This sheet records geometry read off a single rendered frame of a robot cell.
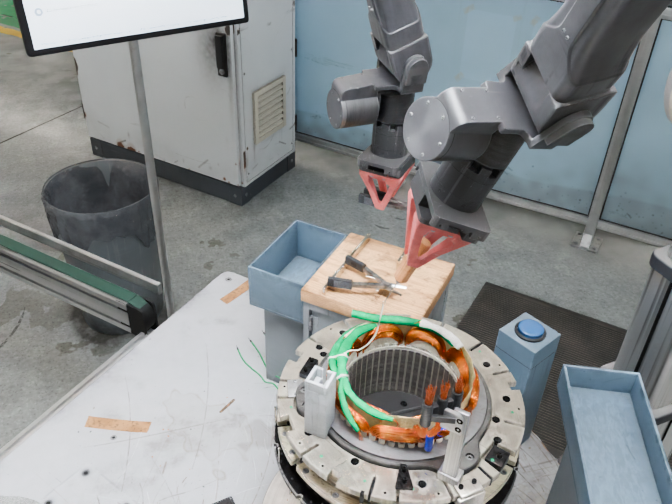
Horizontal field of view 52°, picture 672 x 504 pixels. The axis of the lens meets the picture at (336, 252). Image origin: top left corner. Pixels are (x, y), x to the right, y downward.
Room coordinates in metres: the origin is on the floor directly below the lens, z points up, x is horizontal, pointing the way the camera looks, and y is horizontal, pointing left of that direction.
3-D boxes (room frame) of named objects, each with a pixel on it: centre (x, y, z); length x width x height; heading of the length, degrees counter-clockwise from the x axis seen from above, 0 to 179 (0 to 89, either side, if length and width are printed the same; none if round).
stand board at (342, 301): (0.91, -0.08, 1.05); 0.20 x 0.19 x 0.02; 65
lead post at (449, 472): (0.49, -0.14, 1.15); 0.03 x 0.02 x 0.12; 60
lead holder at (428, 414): (0.49, -0.12, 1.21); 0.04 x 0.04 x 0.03; 68
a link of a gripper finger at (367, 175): (0.95, -0.07, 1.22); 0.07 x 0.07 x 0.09; 66
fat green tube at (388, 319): (0.69, -0.10, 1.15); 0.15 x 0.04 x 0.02; 68
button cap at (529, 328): (0.82, -0.31, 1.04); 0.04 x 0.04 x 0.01
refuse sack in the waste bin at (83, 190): (2.00, 0.81, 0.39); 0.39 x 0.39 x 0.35
